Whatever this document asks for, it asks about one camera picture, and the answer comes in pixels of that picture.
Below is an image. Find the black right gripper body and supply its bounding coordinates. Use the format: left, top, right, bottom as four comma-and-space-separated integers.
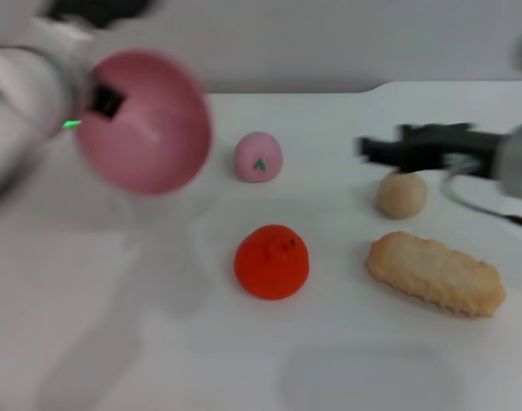
397, 122, 508, 177

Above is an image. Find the pink plastic bowl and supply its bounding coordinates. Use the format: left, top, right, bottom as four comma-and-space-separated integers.
74, 50, 214, 196

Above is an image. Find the orange toy fruit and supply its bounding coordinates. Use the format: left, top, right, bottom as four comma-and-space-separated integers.
234, 224, 310, 302

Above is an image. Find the beige round bun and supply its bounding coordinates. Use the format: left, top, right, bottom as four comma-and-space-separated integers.
375, 170, 428, 220

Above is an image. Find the pink toy peach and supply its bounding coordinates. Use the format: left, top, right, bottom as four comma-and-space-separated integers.
234, 131, 284, 184

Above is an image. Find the long golden bread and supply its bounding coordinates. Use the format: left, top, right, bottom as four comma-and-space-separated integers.
364, 231, 507, 318

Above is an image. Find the right arm cable with plug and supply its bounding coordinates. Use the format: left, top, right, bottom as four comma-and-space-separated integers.
441, 164, 522, 230

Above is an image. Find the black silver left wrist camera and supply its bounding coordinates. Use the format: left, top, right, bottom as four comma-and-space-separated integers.
44, 0, 157, 29

